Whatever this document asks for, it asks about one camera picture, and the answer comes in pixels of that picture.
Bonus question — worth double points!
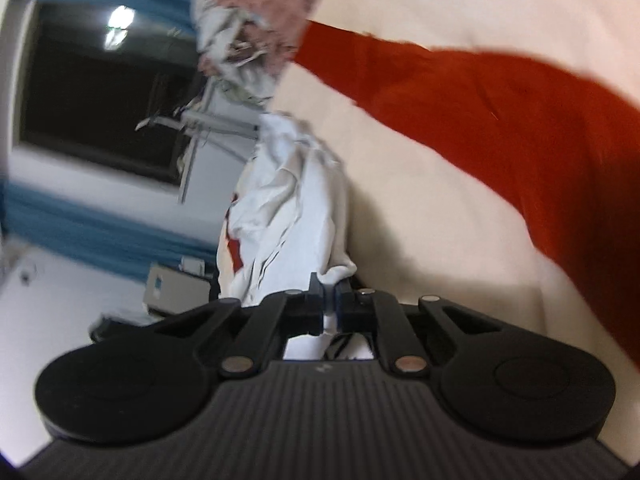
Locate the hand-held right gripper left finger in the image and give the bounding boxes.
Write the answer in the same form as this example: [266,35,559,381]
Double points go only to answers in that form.
[154,272,327,378]

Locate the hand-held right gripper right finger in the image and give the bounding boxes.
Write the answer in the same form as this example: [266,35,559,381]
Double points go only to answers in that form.
[335,280,505,377]

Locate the white garment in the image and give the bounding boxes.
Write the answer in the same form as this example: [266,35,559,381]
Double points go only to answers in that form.
[215,112,359,361]

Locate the grey backed chair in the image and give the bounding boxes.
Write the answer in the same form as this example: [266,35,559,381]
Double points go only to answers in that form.
[142,262,212,317]

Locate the red black striped blanket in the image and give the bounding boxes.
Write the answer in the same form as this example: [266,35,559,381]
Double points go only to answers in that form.
[270,0,640,397]

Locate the grey white hoodie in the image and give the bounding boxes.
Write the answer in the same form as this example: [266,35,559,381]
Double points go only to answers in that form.
[192,0,282,107]

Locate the dark window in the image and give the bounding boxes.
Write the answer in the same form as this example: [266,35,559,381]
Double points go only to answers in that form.
[10,0,212,187]

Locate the pink fluffy blanket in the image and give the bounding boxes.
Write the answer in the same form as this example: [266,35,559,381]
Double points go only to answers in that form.
[196,0,347,77]

